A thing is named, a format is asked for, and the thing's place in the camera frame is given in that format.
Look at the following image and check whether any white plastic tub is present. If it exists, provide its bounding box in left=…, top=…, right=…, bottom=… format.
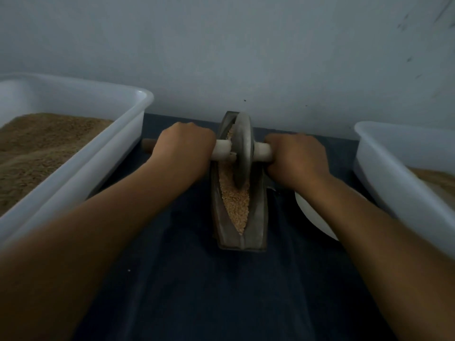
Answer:
left=0, top=73, right=155, bottom=246
left=353, top=121, right=455, bottom=260

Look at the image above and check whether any metal grinding wheel with handle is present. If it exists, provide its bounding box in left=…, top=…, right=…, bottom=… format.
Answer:
left=142, top=112, right=274, bottom=189

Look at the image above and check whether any dark blue table cloth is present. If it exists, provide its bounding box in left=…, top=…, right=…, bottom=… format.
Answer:
left=71, top=113, right=399, bottom=341

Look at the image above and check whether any person's right hand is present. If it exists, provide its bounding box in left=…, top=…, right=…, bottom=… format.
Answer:
left=264, top=133, right=332, bottom=193

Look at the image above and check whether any person's right forearm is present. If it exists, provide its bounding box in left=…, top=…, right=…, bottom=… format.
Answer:
left=299, top=174, right=455, bottom=341

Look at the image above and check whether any person's left forearm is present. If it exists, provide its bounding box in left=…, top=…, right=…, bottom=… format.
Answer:
left=0, top=161, right=194, bottom=341

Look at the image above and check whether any boat-shaped metal grinding trough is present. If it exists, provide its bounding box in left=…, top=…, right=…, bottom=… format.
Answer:
left=210, top=111, right=270, bottom=251

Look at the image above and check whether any large brown grain heap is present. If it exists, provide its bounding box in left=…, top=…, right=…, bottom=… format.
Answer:
left=407, top=167, right=455, bottom=203
left=0, top=113, right=115, bottom=216

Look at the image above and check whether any person's left hand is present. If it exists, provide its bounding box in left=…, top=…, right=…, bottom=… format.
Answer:
left=148, top=122, right=217, bottom=185

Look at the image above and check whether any white round plate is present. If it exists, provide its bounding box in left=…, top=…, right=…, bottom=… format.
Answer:
left=294, top=185, right=371, bottom=242

